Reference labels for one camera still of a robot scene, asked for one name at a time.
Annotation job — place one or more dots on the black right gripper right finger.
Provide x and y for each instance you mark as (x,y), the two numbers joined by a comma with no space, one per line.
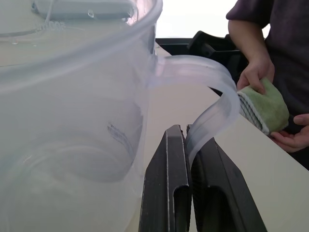
(217,193)

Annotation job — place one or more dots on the person's right hand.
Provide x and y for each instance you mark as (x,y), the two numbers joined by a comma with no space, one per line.
(258,71)

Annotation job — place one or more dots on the person's left hand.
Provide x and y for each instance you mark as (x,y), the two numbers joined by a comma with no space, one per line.
(297,142)

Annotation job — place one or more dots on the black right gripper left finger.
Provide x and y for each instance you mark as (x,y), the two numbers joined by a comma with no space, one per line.
(166,183)

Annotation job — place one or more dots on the person in dark shirt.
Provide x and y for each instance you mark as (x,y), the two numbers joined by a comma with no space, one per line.
(289,48)

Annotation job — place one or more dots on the green cleaning cloth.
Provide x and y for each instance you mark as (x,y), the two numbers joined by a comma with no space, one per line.
(268,106)

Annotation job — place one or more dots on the clear plastic blender jar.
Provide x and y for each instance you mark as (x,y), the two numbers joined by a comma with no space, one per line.
(72,116)

